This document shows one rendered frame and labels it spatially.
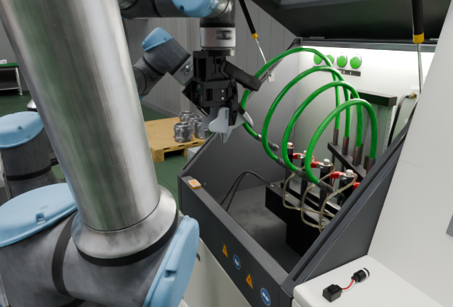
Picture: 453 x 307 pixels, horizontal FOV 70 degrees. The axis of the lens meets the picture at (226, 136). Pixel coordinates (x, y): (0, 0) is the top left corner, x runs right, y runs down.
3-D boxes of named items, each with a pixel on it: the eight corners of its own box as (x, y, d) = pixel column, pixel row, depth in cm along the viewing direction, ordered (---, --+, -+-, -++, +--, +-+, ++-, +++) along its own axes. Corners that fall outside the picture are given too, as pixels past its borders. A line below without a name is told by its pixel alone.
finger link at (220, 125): (205, 145, 74) (204, 106, 71) (228, 142, 76) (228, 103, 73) (211, 150, 71) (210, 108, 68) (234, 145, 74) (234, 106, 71)
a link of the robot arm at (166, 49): (143, 46, 88) (163, 23, 86) (172, 75, 91) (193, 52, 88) (134, 50, 81) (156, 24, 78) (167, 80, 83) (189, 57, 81)
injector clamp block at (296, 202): (263, 224, 113) (265, 185, 108) (286, 216, 118) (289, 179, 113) (337, 289, 85) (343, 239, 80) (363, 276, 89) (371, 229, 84)
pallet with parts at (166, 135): (223, 148, 430) (223, 121, 418) (157, 164, 378) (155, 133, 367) (176, 125, 536) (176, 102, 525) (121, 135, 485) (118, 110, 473)
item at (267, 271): (182, 214, 127) (180, 177, 122) (192, 211, 129) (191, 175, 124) (276, 341, 75) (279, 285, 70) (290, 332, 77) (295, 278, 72)
